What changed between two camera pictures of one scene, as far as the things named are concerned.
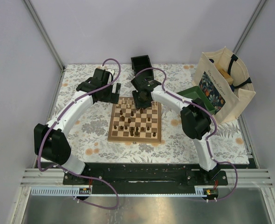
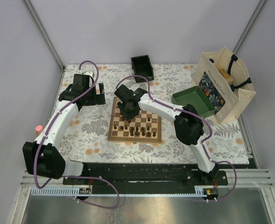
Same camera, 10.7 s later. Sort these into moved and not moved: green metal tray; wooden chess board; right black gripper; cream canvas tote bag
Moved: right black gripper
Not moved: wooden chess board; cream canvas tote bag; green metal tray
